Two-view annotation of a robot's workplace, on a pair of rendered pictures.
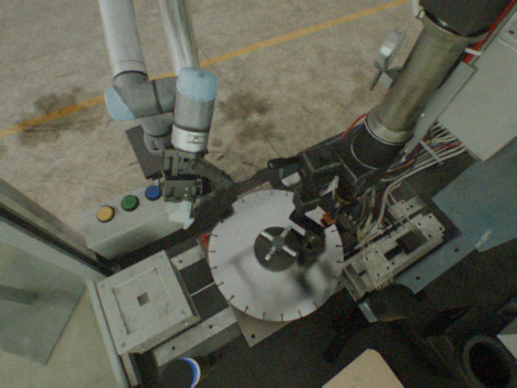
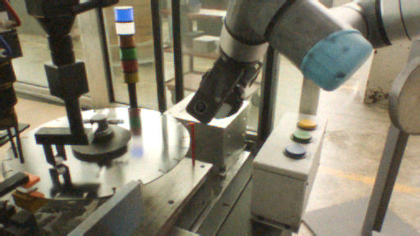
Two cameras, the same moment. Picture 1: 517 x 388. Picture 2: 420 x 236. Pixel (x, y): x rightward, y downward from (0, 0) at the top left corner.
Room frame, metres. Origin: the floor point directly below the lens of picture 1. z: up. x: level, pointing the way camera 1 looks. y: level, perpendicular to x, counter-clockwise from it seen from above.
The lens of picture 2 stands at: (0.78, -0.15, 1.26)
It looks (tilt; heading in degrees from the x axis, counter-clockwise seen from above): 25 degrees down; 150
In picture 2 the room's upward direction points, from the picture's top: straight up
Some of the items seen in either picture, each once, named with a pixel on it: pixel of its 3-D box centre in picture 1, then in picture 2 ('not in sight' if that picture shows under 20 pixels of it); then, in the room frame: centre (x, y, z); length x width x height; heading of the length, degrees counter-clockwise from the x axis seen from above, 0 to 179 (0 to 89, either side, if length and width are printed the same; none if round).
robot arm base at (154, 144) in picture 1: (161, 131); not in sight; (0.68, 0.38, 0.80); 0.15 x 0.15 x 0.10
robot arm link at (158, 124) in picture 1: (155, 107); not in sight; (0.68, 0.37, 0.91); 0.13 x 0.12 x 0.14; 110
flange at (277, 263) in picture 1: (276, 246); (101, 136); (0.22, -0.05, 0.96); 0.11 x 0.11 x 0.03
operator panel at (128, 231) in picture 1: (140, 218); (291, 164); (0.32, 0.35, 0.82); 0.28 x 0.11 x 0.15; 124
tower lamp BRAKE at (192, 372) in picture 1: (179, 376); (123, 14); (-0.05, 0.09, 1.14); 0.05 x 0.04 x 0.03; 34
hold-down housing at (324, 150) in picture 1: (313, 181); (57, 29); (0.28, -0.10, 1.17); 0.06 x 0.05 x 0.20; 115
